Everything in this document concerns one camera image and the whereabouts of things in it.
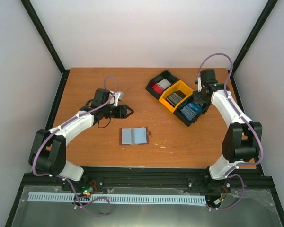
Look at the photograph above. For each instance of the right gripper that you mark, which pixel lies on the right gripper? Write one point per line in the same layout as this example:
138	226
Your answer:
196	99

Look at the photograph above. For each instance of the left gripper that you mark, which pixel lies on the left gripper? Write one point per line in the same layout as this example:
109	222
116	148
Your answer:
122	111

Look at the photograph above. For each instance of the yellow bin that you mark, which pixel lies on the yellow bin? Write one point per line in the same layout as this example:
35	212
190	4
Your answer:
180	85

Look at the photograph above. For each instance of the brown leather card holder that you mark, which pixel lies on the brown leather card holder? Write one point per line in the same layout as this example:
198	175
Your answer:
134	136

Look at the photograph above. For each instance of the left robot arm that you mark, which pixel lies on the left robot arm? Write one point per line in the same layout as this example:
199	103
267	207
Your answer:
48	152

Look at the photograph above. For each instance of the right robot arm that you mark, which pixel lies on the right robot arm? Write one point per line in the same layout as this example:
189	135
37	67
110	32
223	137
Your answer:
242	141

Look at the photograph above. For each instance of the blue card stack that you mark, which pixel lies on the blue card stack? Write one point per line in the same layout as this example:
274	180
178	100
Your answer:
191	111

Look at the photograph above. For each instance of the dark grey card stack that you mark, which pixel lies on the dark grey card stack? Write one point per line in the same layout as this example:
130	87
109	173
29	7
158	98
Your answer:
175	98

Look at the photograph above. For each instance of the red card stack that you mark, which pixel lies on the red card stack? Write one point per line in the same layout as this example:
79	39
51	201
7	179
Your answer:
157	88

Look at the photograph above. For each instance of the white card stack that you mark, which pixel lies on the white card stack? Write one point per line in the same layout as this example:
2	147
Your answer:
164	83

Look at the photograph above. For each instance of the black bin right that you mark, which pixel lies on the black bin right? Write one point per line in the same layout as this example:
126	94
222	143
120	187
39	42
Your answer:
181	117

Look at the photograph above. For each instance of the black bin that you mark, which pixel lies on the black bin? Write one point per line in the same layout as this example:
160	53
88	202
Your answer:
181	117
166	74

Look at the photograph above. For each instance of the black bin left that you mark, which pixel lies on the black bin left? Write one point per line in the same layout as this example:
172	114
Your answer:
166	74

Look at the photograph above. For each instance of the small circuit board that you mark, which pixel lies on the small circuit board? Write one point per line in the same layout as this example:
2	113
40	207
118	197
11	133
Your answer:
90	188

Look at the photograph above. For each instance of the right base connector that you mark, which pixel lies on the right base connector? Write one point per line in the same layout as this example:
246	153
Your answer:
218	202

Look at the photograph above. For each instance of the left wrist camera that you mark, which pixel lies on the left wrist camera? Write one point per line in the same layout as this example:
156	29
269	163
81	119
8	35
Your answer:
116	97

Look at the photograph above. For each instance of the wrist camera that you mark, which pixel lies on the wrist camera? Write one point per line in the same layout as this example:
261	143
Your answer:
116	97
198	82

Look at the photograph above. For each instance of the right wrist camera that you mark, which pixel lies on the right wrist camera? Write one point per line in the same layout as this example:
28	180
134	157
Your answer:
198	82

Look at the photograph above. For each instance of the right black frame post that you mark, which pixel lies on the right black frame post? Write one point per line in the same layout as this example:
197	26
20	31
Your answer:
265	13

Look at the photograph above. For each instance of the black frame post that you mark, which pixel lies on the black frame post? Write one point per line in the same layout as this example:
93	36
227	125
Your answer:
265	13
43	34

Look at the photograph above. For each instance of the light blue cable duct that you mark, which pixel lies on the light blue cable duct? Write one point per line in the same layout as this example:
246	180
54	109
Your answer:
122	199

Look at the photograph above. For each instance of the left black frame post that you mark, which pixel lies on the left black frame post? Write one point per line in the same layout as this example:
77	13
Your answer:
43	34

